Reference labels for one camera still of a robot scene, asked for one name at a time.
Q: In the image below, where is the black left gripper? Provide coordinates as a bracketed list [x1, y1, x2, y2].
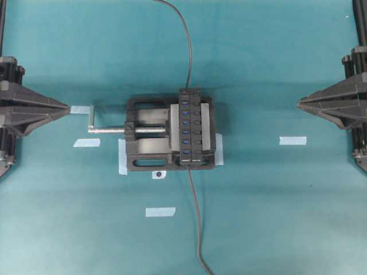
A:
[1, 57, 71, 178]

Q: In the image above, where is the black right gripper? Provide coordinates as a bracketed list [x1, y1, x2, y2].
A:
[298, 46, 366, 171]

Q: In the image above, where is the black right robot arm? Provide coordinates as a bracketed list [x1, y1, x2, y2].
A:
[297, 1, 366, 171]

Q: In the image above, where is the black multi-port USB hub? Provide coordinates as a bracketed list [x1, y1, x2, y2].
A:
[179, 88, 203, 167]

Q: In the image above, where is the blue tape left of crank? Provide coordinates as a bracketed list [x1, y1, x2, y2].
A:
[70, 105, 89, 115]

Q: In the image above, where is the blue tape right side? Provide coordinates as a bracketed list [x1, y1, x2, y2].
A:
[279, 136, 307, 146]

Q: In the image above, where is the blue tape lower left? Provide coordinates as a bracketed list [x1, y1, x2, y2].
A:
[73, 138, 100, 148]

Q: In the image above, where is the blue tape under vise left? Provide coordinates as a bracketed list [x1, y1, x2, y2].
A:
[118, 139, 128, 175]

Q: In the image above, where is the blue tape under vise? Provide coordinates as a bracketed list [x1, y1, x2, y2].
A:
[118, 139, 128, 175]
[214, 133, 224, 166]

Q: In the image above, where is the black bench vise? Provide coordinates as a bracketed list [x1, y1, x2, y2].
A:
[124, 94, 216, 171]

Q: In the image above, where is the blue tape under vise right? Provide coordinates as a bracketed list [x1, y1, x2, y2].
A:
[214, 133, 224, 166]

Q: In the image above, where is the blue tape bottom centre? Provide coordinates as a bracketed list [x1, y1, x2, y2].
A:
[145, 207, 176, 218]

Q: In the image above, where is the silver vise crank handle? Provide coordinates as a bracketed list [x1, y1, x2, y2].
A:
[87, 105, 124, 134]

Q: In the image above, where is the grey hub power cable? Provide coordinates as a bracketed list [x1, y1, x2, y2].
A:
[154, 0, 212, 275]

